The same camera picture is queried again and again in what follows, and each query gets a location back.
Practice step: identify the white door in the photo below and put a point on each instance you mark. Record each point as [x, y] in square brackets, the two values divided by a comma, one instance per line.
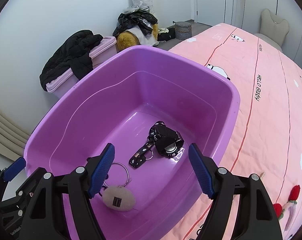
[212, 12]

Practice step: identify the beige round plush pendant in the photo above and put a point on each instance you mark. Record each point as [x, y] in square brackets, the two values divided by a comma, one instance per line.
[118, 198]

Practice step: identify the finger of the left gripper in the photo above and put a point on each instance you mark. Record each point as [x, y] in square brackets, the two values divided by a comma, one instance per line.
[14, 169]

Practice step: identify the black plastic bag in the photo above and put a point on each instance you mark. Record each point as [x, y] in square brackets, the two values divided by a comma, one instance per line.
[141, 18]

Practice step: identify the yellow plush toy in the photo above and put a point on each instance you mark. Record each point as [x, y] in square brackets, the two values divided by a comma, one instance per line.
[134, 36]

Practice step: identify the purple plastic basin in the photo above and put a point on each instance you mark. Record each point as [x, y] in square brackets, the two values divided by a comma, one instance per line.
[118, 103]

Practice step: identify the beige cat-ear chair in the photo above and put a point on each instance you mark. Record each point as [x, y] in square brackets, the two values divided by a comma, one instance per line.
[273, 29]

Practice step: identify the grey woven stool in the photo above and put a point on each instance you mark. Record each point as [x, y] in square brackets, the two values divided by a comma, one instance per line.
[183, 30]

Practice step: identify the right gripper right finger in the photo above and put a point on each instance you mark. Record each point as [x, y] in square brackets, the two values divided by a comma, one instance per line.
[256, 217]

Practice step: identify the pearl hair claw clip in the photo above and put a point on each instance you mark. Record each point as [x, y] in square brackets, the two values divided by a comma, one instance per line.
[262, 175]

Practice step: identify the pink strawberry headband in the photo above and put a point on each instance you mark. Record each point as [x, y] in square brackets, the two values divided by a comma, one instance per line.
[286, 213]

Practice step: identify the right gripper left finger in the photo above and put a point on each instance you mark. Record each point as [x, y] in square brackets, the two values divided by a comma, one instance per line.
[45, 215]

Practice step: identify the black jacket on box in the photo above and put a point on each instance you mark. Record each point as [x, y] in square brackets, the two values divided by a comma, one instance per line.
[72, 54]

